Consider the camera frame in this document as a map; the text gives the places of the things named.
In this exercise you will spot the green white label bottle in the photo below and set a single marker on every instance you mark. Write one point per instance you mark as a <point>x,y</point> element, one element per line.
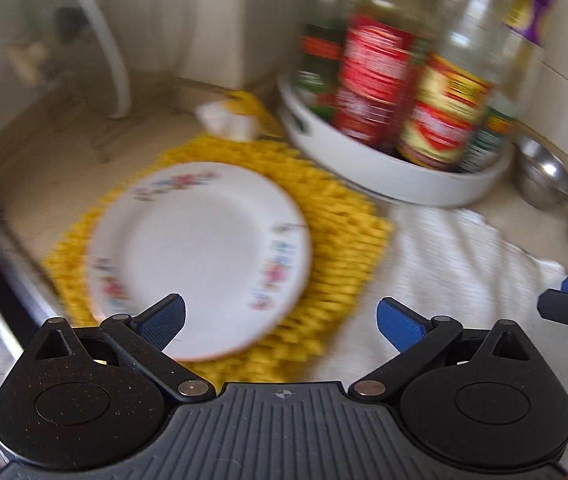
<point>489,140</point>

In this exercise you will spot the yellow woven placemat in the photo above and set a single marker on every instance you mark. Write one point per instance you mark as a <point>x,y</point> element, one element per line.
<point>344,240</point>

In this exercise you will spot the yellow red label clear bottle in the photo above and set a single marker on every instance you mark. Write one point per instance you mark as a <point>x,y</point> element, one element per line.
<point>444,115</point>

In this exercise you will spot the floral white plate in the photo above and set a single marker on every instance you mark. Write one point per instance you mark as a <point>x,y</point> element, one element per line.
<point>199,255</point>

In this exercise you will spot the white yellow crumpled rag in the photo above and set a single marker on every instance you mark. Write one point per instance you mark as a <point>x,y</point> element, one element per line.
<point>231,117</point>

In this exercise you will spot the white towel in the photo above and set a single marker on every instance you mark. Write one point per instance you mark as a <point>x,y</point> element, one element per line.
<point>454,280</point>

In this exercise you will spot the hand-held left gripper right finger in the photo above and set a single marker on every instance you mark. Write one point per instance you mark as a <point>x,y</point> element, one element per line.
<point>395,324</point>

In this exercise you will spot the purple label bottle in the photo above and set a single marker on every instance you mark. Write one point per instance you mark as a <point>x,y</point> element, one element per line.
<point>531,10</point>

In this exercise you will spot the red label sauce bottle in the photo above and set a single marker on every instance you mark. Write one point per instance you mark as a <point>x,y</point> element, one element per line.
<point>374,80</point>

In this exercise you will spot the stainless steel bowl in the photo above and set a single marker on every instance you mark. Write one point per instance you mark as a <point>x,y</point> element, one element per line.
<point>544,175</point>

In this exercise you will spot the dark green label bottle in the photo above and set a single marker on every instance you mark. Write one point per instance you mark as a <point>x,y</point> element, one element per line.
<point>316,55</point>

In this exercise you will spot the clear cover with white rim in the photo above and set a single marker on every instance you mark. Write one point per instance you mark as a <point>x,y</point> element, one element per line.
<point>109,40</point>

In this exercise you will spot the white turntable tray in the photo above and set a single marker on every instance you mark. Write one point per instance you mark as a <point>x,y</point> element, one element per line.
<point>364,175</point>

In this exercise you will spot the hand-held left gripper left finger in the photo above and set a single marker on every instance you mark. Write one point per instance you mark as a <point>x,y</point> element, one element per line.
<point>166,319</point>

